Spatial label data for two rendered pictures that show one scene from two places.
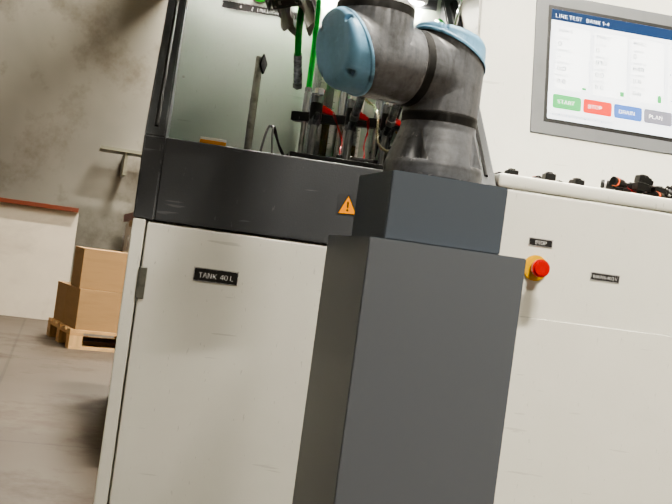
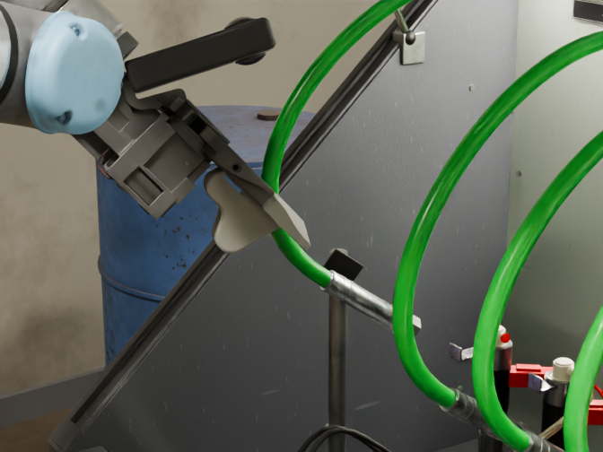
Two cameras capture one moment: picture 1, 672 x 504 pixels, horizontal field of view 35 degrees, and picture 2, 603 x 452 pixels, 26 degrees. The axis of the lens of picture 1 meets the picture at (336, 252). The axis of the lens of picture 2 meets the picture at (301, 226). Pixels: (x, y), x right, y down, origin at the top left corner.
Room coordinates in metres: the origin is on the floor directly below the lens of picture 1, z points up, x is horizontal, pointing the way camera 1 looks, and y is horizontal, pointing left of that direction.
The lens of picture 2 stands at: (1.79, -0.76, 1.53)
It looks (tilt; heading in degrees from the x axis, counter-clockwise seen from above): 18 degrees down; 67
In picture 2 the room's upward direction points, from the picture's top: straight up
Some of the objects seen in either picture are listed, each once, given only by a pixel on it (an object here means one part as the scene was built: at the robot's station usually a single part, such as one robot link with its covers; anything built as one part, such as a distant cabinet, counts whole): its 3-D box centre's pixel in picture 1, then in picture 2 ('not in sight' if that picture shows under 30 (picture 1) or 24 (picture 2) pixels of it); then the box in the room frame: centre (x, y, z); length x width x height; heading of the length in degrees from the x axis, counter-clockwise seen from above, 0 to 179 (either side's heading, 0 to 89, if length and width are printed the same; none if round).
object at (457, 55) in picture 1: (441, 72); not in sight; (1.62, -0.12, 1.07); 0.13 x 0.12 x 0.14; 121
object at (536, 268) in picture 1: (538, 268); not in sight; (2.12, -0.40, 0.80); 0.05 x 0.04 x 0.05; 99
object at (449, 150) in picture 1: (435, 149); not in sight; (1.62, -0.13, 0.95); 0.15 x 0.15 x 0.10
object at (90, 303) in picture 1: (139, 301); not in sight; (7.18, 1.27, 0.32); 1.13 x 0.90 x 0.64; 105
